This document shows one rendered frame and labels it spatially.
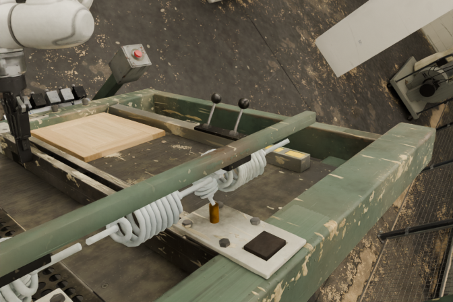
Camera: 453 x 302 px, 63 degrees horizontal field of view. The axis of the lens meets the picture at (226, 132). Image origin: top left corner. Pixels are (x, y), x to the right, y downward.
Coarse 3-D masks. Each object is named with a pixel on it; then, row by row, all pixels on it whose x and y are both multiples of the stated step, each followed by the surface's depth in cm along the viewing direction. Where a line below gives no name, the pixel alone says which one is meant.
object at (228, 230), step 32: (0, 128) 123; (32, 160) 103; (64, 160) 98; (64, 192) 93; (96, 192) 80; (192, 224) 59; (224, 224) 59; (256, 224) 59; (192, 256) 62; (256, 256) 52; (288, 256) 51
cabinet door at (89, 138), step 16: (48, 128) 139; (64, 128) 140; (80, 128) 139; (96, 128) 139; (112, 128) 138; (128, 128) 137; (144, 128) 136; (64, 144) 122; (80, 144) 122; (96, 144) 122; (112, 144) 121; (128, 144) 122
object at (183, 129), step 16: (112, 112) 159; (128, 112) 151; (144, 112) 149; (160, 128) 139; (176, 128) 133; (192, 128) 128; (208, 144) 123; (224, 144) 118; (272, 144) 111; (272, 160) 106; (288, 160) 103; (304, 160) 101
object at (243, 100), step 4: (240, 100) 117; (244, 100) 117; (248, 100) 117; (240, 104) 117; (244, 104) 116; (248, 104) 117; (240, 108) 118; (244, 108) 117; (240, 112) 118; (240, 116) 118; (236, 124) 117; (236, 128) 117; (232, 132) 117; (236, 132) 117
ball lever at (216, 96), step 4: (212, 96) 125; (216, 96) 124; (220, 96) 125; (212, 100) 125; (216, 100) 124; (220, 100) 125; (212, 104) 126; (212, 108) 125; (212, 112) 125; (208, 120) 125; (204, 124) 125; (208, 124) 125; (208, 128) 124
